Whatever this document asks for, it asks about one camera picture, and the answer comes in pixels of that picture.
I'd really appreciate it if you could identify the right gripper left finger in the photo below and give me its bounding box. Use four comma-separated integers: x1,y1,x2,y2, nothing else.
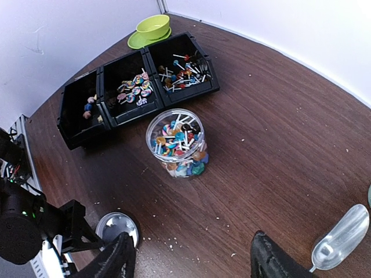
71,232,136,277

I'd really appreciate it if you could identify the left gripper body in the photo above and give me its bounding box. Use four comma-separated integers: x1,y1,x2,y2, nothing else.
43,200,103,253

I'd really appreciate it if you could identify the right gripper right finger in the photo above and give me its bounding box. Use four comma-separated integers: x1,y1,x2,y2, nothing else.
250,231,316,278

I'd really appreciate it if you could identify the metal scoop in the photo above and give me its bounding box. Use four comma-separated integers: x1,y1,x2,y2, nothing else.
309,204,370,273

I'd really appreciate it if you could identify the pile of star candies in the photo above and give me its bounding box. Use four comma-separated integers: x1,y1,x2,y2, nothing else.
82,94,104,123

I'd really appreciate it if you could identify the clear plastic jar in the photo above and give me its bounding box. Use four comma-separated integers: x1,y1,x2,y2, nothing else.
146,108,209,178

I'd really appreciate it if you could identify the pile of swirl lollipops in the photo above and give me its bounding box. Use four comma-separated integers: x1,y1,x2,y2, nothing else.
116,68,154,107

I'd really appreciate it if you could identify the black three-compartment candy tray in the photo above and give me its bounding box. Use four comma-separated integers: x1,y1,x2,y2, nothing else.
57,32,220,150

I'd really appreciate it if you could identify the pile of stick candies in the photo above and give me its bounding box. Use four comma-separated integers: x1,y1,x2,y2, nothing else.
157,54,212,94

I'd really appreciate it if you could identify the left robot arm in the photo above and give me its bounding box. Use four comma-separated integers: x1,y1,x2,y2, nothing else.
1,177,103,265

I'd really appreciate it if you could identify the patterned ceramic mug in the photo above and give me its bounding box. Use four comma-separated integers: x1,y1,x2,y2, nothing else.
368,185,371,208

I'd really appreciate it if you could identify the green plate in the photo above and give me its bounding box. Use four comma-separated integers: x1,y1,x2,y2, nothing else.
127,28,172,50

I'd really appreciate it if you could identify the green bowl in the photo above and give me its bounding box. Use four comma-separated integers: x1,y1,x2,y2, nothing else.
136,14,170,40

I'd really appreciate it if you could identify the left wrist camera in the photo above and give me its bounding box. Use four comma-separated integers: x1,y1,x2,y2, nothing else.
30,235,75,278

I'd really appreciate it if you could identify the front aluminium rail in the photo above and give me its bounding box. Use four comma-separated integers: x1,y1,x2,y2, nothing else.
6,114,42,194

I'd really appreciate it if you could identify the left aluminium frame post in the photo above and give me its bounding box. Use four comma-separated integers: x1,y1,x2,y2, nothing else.
157,0,169,14

